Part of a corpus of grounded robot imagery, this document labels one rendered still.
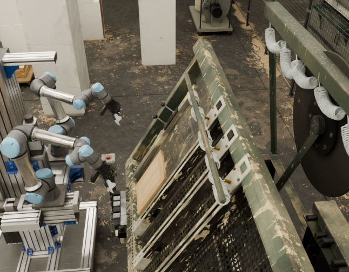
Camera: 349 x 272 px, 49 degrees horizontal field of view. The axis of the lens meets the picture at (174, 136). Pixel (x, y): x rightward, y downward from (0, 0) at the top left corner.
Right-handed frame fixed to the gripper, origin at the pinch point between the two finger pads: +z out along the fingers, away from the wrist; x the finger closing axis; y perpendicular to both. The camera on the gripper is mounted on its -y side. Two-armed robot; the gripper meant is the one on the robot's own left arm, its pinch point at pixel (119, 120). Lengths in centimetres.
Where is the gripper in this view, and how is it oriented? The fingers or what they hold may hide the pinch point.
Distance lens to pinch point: 304.6
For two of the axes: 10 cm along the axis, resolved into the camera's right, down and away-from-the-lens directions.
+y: 8.8, -4.1, -2.4
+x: -0.7, -6.1, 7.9
